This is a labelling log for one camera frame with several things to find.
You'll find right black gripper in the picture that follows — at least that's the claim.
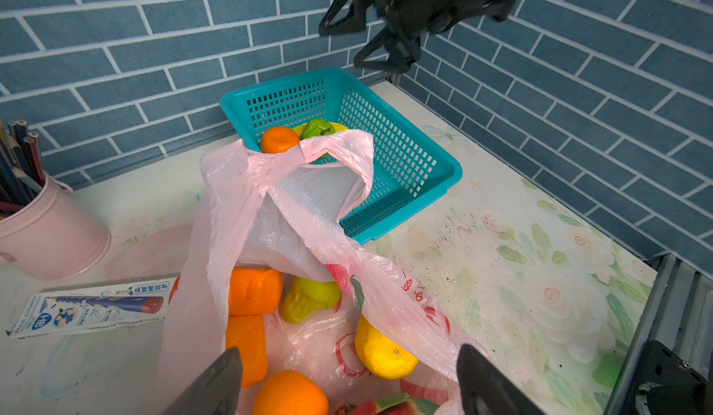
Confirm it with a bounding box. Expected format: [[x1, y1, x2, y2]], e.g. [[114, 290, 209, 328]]
[[319, 0, 518, 75]]

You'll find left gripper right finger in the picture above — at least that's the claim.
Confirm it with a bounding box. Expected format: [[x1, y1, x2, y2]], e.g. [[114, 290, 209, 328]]
[[456, 344, 544, 415]]

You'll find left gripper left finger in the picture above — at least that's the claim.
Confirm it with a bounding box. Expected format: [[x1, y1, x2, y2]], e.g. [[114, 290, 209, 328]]
[[163, 347, 243, 415]]

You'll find yellow lemon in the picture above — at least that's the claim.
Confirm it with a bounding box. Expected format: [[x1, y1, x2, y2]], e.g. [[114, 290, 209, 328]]
[[355, 317, 419, 381]]

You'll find green pear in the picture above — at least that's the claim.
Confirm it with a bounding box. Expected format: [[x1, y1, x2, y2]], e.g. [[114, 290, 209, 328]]
[[279, 276, 342, 324]]

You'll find orange fruit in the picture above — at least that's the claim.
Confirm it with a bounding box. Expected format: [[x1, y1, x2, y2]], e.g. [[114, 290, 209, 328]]
[[260, 127, 301, 154], [253, 370, 330, 415]]

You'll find pink plastic bag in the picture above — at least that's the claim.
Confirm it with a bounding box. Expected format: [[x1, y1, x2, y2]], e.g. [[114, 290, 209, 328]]
[[155, 138, 469, 414]]

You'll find dragon fruit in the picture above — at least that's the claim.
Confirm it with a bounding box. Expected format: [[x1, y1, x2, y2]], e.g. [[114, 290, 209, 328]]
[[335, 393, 440, 415]]

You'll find yellow banana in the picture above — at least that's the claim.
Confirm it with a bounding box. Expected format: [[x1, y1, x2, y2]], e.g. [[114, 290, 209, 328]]
[[293, 119, 347, 140]]

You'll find orange persimmon block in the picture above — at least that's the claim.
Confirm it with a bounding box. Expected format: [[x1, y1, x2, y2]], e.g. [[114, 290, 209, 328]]
[[225, 268, 283, 388]]

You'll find green pepper in basket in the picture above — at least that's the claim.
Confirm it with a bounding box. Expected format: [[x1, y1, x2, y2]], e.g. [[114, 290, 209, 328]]
[[300, 118, 337, 140]]

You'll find teal plastic basket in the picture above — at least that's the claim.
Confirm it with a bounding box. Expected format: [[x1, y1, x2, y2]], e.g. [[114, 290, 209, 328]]
[[219, 68, 462, 244]]

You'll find white pencil box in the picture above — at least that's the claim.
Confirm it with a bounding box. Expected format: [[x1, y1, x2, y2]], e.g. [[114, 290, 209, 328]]
[[9, 276, 180, 340]]

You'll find pink pencil cup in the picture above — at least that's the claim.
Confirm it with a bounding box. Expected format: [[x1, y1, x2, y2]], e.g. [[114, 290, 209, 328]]
[[1, 176, 111, 282]]

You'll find aluminium mounting rail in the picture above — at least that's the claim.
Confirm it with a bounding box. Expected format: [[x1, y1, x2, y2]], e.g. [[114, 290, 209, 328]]
[[605, 255, 712, 414]]

